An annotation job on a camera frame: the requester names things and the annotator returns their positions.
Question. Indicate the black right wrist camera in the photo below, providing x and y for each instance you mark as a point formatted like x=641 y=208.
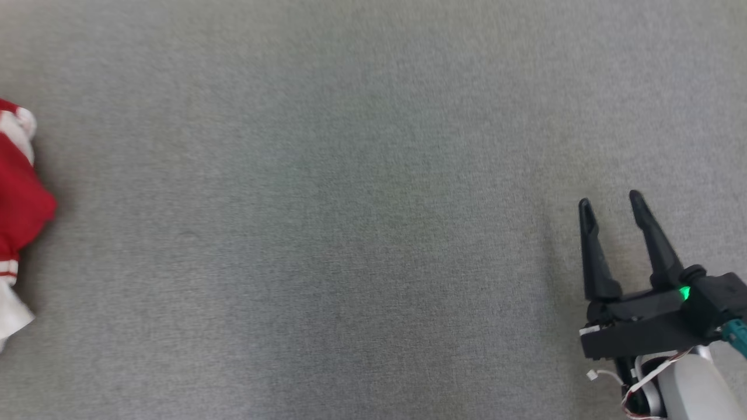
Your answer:
x=718 y=297

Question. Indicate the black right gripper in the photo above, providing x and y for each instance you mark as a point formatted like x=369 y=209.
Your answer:
x=636 y=326

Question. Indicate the red shirt with striped cuffs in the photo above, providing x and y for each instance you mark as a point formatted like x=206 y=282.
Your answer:
x=20 y=204

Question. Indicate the grey fabric sofa cushion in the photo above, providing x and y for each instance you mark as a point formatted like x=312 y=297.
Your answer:
x=327 y=221

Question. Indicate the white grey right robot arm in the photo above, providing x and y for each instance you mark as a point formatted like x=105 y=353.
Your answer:
x=694 y=391

